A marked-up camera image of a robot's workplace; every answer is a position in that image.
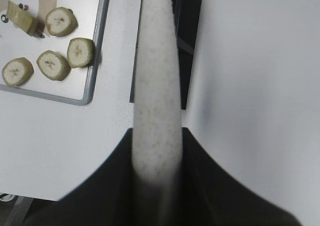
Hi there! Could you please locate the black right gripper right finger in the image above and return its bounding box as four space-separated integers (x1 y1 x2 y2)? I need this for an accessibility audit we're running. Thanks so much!
180 127 301 226

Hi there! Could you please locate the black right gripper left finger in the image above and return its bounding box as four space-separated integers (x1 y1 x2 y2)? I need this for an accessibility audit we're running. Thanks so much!
24 128 137 226

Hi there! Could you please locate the banana slice lower middle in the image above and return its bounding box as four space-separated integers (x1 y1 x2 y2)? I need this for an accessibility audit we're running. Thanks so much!
36 50 71 81

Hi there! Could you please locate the banana slice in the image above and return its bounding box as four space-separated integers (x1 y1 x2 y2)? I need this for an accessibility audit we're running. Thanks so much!
36 50 71 81
67 37 94 69
1 57 34 87
45 7 78 37

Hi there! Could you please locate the banana slice far right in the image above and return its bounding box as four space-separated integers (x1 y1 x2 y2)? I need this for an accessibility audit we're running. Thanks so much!
67 37 94 69

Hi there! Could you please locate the banana slice bottom left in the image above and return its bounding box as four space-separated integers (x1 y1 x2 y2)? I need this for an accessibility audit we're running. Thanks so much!
1 57 34 87

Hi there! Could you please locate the banana slice upper right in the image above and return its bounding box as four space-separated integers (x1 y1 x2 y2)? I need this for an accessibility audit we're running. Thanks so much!
45 7 78 37

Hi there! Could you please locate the thick banana chunk centre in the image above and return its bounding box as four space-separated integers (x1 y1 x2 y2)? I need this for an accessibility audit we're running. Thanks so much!
6 1 39 37

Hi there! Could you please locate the black knife stand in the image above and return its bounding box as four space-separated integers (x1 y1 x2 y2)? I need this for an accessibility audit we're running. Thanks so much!
129 0 204 111

